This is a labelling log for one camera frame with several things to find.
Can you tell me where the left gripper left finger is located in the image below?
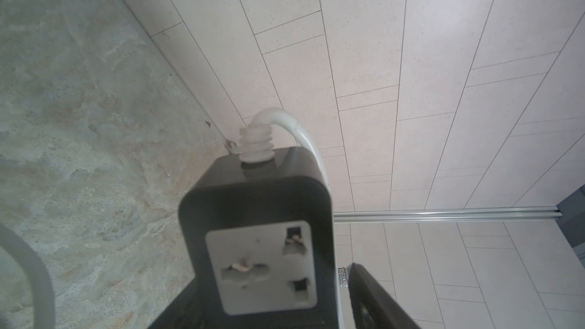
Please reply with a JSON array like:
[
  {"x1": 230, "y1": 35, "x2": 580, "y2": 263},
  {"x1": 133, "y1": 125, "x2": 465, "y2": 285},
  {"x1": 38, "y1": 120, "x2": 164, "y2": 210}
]
[{"x1": 148, "y1": 278, "x2": 201, "y2": 329}]

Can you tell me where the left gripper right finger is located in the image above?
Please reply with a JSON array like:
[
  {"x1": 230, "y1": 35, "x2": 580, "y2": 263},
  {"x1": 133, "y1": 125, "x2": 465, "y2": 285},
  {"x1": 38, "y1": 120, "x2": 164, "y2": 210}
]
[{"x1": 347, "y1": 263, "x2": 420, "y2": 329}]

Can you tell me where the black power strip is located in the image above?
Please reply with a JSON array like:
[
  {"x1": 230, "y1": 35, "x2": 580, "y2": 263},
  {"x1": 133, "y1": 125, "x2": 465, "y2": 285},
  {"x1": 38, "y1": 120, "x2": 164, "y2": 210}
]
[{"x1": 178, "y1": 147, "x2": 340, "y2": 328}]

